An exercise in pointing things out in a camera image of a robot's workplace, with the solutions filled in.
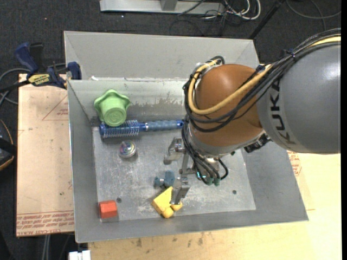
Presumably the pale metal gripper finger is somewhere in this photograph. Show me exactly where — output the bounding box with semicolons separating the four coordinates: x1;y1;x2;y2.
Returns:
170;177;191;206
163;137;188;165

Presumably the blue-grey toy piece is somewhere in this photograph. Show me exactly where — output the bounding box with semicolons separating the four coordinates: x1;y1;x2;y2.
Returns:
153;170;176;191

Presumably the yellow wedge toy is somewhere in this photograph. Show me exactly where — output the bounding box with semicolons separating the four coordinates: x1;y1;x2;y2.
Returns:
151;186;183;219

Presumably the grey metal bin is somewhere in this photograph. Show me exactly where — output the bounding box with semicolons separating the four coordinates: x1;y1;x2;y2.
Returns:
63;30;309;244

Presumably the blue round hair brush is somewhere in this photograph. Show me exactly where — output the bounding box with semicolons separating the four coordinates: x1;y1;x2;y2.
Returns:
99;119;184;139

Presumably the silver spinning top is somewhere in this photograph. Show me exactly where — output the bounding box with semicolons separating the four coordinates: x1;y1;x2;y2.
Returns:
118;141;137;159

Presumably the orange-red block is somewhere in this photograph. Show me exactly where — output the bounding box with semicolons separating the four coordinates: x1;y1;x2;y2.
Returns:
98;199;119;219

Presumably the green flower-shaped cup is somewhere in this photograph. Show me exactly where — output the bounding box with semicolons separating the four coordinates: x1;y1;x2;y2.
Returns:
93;89;132;127

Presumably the brown cardboard board, red print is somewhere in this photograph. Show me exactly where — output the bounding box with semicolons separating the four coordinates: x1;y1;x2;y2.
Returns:
16;73;316;238

